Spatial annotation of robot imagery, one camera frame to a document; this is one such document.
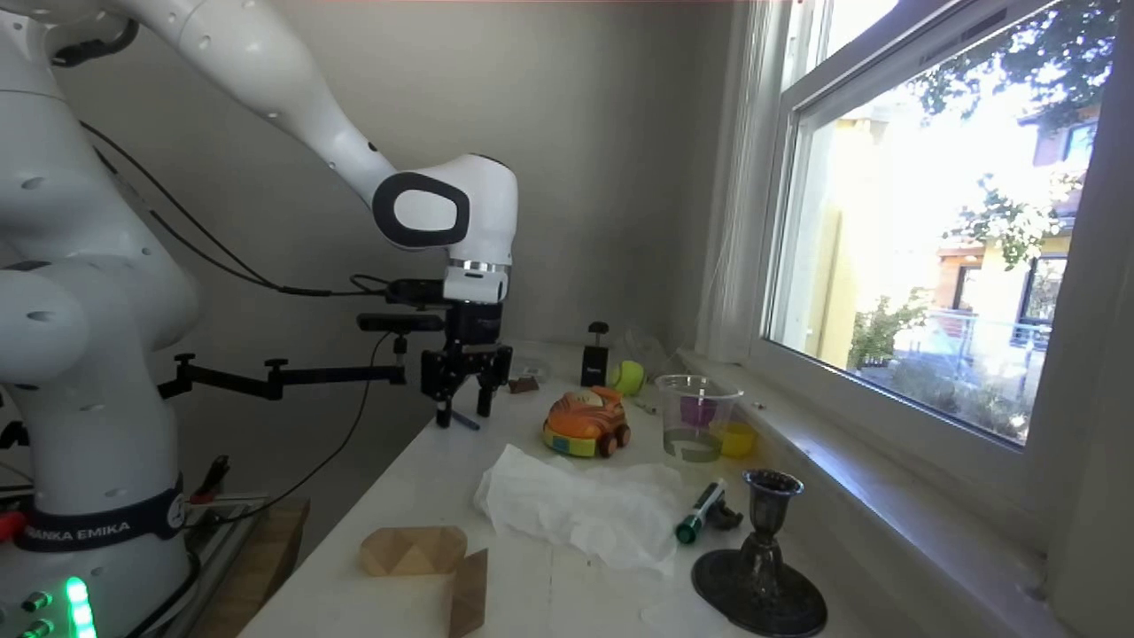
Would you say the thin black camera cable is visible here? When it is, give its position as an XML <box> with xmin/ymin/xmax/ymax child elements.
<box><xmin>228</xmin><ymin>333</ymin><xmax>397</xmax><ymax>519</ymax></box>

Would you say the purple object in cup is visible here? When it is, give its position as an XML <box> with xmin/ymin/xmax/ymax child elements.
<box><xmin>676</xmin><ymin>392</ymin><xmax>718</xmax><ymax>431</ymax></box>

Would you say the small yellow object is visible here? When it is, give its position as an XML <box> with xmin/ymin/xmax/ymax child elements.
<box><xmin>716</xmin><ymin>423</ymin><xmax>757</xmax><ymax>464</ymax></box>

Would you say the small black bottle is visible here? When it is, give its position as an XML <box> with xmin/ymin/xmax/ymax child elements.
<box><xmin>578</xmin><ymin>318</ymin><xmax>613</xmax><ymax>390</ymax></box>

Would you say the black marker cap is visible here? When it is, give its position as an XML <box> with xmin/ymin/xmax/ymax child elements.
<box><xmin>705</xmin><ymin>501</ymin><xmax>749</xmax><ymax>534</ymax></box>

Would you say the crumpled white paper towel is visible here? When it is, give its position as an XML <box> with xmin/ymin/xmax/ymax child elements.
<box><xmin>472</xmin><ymin>443</ymin><xmax>710</xmax><ymax>578</ymax></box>

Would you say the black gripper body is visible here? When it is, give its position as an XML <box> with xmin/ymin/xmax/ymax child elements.
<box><xmin>418</xmin><ymin>298</ymin><xmax>518</xmax><ymax>373</ymax></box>

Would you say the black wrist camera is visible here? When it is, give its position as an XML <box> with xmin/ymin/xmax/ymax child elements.
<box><xmin>381</xmin><ymin>275</ymin><xmax>453</xmax><ymax>310</ymax></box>

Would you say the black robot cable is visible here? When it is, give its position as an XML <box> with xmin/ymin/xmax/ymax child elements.
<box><xmin>77</xmin><ymin>117</ymin><xmax>402</xmax><ymax>303</ymax></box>

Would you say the toy hamburger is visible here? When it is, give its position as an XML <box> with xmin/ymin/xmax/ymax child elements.
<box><xmin>537</xmin><ymin>385</ymin><xmax>635</xmax><ymax>462</ymax></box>

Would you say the green marker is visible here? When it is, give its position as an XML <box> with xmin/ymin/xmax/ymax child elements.
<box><xmin>674</xmin><ymin>477</ymin><xmax>728</xmax><ymax>549</ymax></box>

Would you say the clear glass cup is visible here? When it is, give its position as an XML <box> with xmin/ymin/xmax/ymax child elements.
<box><xmin>651</xmin><ymin>368</ymin><xmax>749</xmax><ymax>464</ymax></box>

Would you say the white window frame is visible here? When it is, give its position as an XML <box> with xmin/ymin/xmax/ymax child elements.
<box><xmin>696</xmin><ymin>0</ymin><xmax>1134</xmax><ymax>638</ymax></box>

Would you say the yellow-green tennis ball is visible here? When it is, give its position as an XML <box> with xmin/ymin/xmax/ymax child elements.
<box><xmin>605</xmin><ymin>359</ymin><xmax>648</xmax><ymax>401</ymax></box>

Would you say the dark metal candlestick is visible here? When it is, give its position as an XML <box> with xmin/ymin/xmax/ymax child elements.
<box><xmin>689</xmin><ymin>464</ymin><xmax>828</xmax><ymax>638</ymax></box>

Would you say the brown cardboard box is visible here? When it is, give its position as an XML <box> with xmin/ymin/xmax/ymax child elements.
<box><xmin>352</xmin><ymin>526</ymin><xmax>492</xmax><ymax>638</ymax></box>

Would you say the wooden board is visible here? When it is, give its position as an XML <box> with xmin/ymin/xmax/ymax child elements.
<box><xmin>190</xmin><ymin>501</ymin><xmax>311</xmax><ymax>638</ymax></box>

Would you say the black camera on mount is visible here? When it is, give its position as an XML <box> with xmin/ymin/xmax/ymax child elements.
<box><xmin>353</xmin><ymin>310</ymin><xmax>451</xmax><ymax>336</ymax></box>

